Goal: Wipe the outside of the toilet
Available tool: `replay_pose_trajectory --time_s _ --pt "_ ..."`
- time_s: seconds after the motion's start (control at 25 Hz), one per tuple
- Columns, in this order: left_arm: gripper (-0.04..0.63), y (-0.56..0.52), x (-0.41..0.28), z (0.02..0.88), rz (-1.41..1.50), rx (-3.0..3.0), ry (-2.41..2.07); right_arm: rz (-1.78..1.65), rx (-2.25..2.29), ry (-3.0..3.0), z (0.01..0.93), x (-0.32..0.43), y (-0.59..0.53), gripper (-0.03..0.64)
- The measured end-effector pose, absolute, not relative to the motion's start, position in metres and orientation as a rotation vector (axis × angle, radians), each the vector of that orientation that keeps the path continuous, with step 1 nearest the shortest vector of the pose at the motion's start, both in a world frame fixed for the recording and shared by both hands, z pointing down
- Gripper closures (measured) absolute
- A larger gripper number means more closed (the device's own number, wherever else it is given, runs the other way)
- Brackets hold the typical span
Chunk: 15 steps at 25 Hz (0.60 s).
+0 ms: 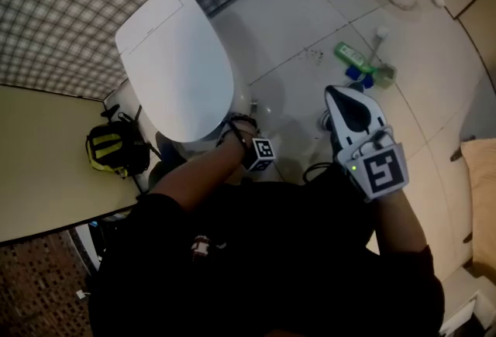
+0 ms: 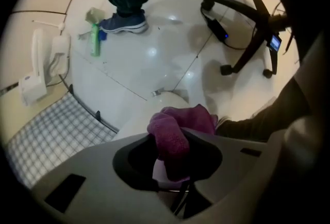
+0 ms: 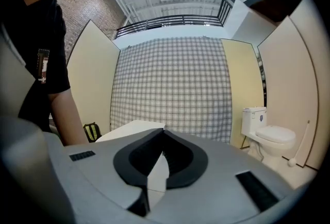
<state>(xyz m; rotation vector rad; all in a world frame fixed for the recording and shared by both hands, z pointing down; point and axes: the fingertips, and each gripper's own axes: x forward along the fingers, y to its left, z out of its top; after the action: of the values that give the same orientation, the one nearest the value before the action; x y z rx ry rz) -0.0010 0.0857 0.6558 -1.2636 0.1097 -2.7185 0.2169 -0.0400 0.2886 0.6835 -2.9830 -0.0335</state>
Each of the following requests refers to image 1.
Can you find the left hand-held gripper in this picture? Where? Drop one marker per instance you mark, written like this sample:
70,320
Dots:
259,155

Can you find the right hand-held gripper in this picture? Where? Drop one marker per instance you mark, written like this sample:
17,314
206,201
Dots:
381,169

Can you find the white smart toilet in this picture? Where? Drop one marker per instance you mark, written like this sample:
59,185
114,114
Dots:
174,64

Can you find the person's left forearm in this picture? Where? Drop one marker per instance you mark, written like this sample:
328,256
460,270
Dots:
201,172

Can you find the person's right forearm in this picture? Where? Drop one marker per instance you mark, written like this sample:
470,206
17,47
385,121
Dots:
399,223

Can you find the person's sneaker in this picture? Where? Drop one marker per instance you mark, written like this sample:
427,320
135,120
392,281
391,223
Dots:
325,122

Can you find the blue plastic bottle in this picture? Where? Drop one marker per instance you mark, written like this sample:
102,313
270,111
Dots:
354,73

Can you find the green brush holder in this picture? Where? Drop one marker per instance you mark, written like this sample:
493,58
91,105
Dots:
385,76

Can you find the green plastic bottle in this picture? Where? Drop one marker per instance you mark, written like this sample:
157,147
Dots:
350,54

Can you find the person's black shirt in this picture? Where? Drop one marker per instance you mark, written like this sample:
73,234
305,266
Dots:
252,269

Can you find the yellow and black backpack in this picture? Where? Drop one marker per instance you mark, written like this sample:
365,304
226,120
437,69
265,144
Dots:
112,149

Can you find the beige mat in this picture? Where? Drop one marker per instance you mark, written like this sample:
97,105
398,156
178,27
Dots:
482,192

